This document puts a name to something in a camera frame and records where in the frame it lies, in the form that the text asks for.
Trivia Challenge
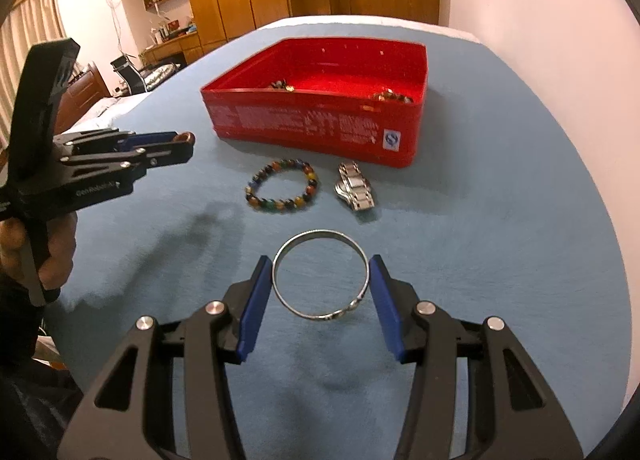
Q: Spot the white undercloth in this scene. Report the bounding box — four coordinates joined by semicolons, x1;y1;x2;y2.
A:
250;14;483;46

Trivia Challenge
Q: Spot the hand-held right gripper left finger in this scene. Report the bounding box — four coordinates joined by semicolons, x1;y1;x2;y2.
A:
56;255;275;460

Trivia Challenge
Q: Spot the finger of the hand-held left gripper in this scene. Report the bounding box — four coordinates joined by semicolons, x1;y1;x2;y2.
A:
54;129;179;154
61;142;195;182

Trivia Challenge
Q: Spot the multicolour bead bracelet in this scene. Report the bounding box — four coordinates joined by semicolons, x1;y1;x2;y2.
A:
244;157;321;213

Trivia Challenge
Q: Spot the person's left hand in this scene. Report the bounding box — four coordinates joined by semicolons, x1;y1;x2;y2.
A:
0;212;79;294

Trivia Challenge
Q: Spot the wooden desk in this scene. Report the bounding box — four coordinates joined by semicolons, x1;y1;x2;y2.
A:
140;32;203;66

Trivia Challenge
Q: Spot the dark wooden headboard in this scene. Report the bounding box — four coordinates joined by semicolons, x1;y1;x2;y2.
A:
55;62;111;136

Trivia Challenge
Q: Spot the wooden bead bracelet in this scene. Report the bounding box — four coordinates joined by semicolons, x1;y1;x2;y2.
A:
371;89;415;104

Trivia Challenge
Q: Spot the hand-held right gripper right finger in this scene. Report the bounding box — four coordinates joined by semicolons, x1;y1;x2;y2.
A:
368;254;586;460

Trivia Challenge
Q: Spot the silver bangle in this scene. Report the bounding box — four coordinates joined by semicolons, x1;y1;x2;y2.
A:
271;229;371;321

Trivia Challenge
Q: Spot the blue tablecloth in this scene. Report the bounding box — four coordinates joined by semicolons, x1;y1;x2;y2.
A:
42;15;633;460

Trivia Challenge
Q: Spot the person's left forearm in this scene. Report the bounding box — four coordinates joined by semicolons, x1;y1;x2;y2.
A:
0;267;63;371

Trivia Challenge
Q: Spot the black office chair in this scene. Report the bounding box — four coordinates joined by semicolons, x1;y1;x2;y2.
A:
111;55;151;93

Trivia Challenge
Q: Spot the silver metal watch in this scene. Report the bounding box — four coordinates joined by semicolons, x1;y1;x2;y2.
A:
333;161;376;213

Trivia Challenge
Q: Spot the beige curtain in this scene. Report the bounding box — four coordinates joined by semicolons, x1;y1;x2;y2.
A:
0;0;66;116

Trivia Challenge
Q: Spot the red tin box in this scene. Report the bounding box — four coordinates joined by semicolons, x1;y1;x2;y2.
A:
200;37;429;168

